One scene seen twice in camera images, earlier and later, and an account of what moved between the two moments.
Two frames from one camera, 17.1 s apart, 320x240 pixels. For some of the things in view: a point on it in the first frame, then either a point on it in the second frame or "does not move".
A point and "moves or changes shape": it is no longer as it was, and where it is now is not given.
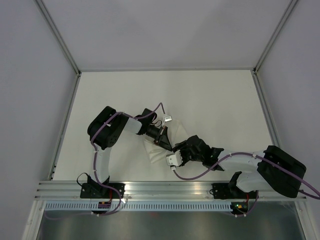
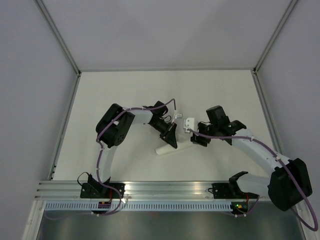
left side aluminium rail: (64, 126) does not move
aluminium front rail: (142, 191) does not move
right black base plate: (225, 191) does not move
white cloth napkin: (177, 134) moves or changes shape
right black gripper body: (186, 154) -> (208, 129)
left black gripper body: (152, 132) -> (160, 126)
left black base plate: (97, 190) does not move
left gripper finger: (162, 139) -> (169, 135)
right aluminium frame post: (288, 11) does not move
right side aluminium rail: (265, 108) does not move
